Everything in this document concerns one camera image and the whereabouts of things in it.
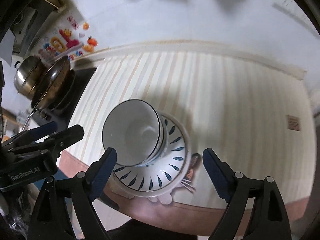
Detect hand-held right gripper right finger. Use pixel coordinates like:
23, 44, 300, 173
202, 148, 292, 240

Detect white plate with blue leaves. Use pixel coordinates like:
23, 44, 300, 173
113, 114, 188, 192

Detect white plate with pink flowers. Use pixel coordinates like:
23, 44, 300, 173
111, 115, 194, 198

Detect small brown label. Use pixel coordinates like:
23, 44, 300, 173
286, 114, 302, 131

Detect dark metal wok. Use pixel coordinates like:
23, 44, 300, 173
22, 55, 72, 130

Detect black induction cooktop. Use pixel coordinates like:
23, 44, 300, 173
30, 67, 98, 140

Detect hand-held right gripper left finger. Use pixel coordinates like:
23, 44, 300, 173
27, 147, 118, 240

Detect dark range hood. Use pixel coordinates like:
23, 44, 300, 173
11, 4, 49, 55

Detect white bowl with blue flower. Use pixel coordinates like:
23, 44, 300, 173
156, 112, 167, 155

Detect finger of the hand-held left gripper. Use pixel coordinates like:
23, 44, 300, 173
1, 122, 57, 147
10, 124, 85, 155

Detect stainless steel pot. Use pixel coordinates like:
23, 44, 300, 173
14, 56, 48, 99

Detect white bowl with blue rim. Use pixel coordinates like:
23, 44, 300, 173
102, 99, 160, 167

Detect striped table mat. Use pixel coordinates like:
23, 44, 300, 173
56, 51, 314, 210

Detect group of colourful wall stickers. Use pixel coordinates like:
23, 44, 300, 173
37, 15, 99, 60

